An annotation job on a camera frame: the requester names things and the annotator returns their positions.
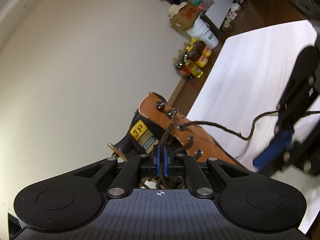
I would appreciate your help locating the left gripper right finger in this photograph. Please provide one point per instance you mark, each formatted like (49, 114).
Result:
(190, 171)

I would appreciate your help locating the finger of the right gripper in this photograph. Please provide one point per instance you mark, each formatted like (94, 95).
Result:
(279, 143)
(268, 165)

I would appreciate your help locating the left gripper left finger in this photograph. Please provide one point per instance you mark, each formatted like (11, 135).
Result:
(129, 175)

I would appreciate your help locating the dark brown shoelace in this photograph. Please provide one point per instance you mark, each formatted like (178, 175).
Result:
(193, 137)

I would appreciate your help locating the tan leather boot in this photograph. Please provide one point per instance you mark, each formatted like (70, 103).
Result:
(144, 135)

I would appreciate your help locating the cooking oil bottles cluster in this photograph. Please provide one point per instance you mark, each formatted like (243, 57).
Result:
(192, 59)

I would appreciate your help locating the white plastic bucket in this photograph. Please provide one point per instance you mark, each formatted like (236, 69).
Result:
(201, 31)

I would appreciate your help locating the brown cardboard box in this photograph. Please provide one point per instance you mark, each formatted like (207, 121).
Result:
(183, 16)

